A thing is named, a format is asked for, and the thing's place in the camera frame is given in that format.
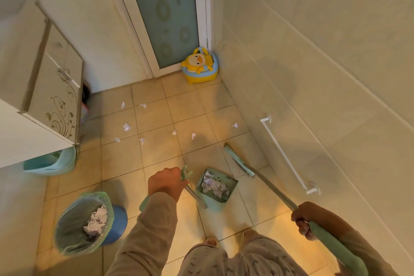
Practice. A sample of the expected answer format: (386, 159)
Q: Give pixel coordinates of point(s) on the person's right hand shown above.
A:
(309, 216)

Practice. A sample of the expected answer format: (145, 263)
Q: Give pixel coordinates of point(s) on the person's left hand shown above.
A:
(165, 183)

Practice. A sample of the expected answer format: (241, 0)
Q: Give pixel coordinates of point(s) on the white paper scraps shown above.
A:
(126, 127)

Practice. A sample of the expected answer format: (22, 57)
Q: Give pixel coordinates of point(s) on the blue lined trash bin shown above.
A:
(72, 224)

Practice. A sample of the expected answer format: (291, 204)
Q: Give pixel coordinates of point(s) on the person's left forearm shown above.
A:
(148, 240)

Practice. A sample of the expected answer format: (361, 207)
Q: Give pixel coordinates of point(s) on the beige tiled floor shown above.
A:
(155, 162)

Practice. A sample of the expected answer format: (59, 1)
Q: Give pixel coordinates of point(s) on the white towel bar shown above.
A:
(288, 159)

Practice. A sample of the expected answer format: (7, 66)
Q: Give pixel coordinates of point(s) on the cream rubber slipper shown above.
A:
(210, 241)

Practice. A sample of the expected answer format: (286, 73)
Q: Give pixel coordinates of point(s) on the grey patterned trousers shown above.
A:
(242, 256)

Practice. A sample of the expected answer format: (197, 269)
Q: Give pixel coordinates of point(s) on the pink plastic container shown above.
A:
(84, 112)

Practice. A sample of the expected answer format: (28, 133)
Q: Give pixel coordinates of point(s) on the light blue bucket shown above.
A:
(55, 162)

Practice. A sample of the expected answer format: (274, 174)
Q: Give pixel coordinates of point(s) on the black plastic container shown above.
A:
(85, 91)

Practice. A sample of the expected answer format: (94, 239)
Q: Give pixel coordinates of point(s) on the yellow duck potty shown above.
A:
(200, 65)

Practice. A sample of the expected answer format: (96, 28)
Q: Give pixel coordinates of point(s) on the white vanity cabinet with sink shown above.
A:
(38, 98)

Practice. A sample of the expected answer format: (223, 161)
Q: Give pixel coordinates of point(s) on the frosted glass door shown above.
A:
(161, 10)

